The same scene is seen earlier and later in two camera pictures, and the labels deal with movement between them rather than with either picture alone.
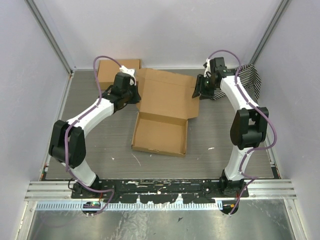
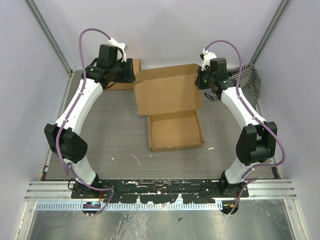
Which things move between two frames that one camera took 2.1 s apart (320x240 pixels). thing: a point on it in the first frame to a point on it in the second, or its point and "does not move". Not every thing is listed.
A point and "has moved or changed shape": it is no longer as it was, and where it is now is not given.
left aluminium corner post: x=47 y=30 does not move
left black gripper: x=137 y=98 to x=129 y=76
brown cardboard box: x=167 y=101 has moved or changed shape
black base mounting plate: x=158 y=190 does not move
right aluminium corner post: x=267 y=35 does not move
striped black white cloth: x=248 y=76 does not move
